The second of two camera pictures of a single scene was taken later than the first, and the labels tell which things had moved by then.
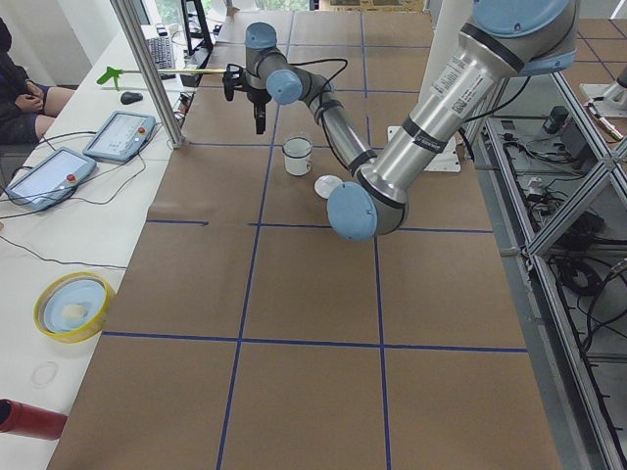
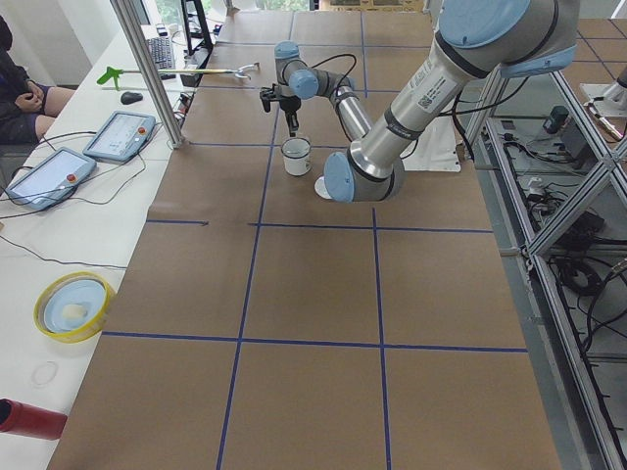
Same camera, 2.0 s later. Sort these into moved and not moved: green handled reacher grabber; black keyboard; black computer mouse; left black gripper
Moved: left black gripper
Not moved: black computer mouse; black keyboard; green handled reacher grabber
